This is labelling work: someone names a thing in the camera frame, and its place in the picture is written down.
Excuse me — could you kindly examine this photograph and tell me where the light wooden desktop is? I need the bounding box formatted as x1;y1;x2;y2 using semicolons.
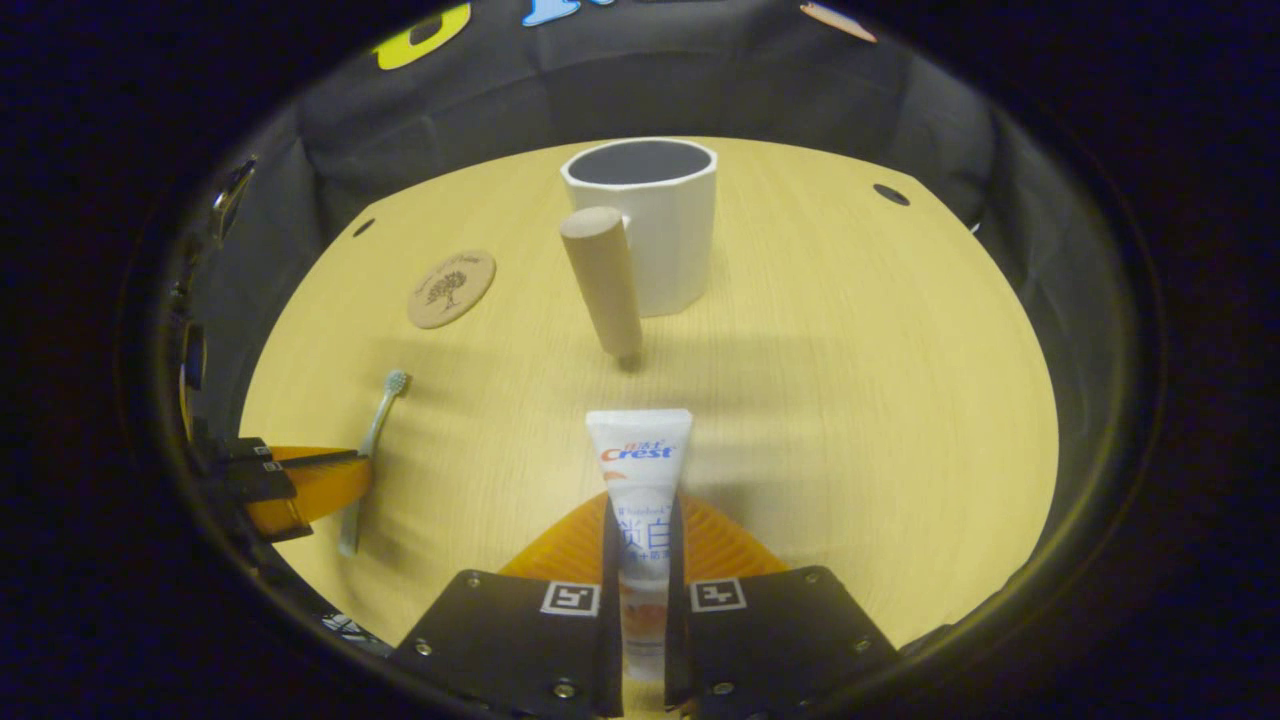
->
240;137;1061;720

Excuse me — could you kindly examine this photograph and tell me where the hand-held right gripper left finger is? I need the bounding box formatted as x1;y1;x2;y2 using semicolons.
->
390;490;623;719

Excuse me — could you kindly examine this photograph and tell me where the pale green toothbrush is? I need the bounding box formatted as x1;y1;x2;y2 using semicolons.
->
338;369;411;558

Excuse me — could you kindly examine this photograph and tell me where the white toothpaste tube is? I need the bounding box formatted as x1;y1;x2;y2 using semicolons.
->
585;408;694;687

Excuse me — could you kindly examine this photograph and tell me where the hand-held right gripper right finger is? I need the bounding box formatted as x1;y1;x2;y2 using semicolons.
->
665;492;903;719

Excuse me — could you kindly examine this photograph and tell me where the black backdrop cloth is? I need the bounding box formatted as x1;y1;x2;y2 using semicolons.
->
185;0;1126;601

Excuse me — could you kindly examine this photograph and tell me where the white cup with wooden handle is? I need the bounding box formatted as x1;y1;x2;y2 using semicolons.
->
559;137;719;364

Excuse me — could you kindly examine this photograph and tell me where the round wooden coaster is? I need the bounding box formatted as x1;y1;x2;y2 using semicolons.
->
407;249;498;330

